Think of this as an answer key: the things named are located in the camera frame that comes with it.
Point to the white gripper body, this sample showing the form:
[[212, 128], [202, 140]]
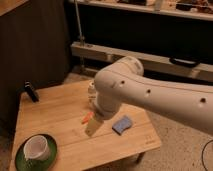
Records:
[[105, 110]]

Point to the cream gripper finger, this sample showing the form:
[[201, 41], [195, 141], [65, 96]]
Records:
[[93, 125]]

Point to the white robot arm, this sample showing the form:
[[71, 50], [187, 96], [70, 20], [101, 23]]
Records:
[[123, 82]]

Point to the orange toy carrot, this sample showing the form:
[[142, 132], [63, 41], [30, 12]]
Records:
[[87, 117]]

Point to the blue sponge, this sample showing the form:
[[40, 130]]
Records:
[[121, 125]]

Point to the small clear plastic bottle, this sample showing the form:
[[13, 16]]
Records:
[[91, 92]]

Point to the wooden table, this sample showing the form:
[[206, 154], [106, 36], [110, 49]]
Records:
[[59, 113]]

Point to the white cup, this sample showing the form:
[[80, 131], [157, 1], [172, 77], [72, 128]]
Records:
[[36, 148]]

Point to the metal beam with pole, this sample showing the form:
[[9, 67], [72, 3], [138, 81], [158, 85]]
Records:
[[107, 34]]

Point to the black rectangular block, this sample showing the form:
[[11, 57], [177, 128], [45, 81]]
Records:
[[31, 91]]

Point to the green plate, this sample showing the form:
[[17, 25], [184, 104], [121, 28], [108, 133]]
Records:
[[21, 164]]

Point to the background shelf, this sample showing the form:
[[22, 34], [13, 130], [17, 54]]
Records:
[[147, 9]]

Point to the black handle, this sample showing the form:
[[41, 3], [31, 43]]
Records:
[[189, 64]]

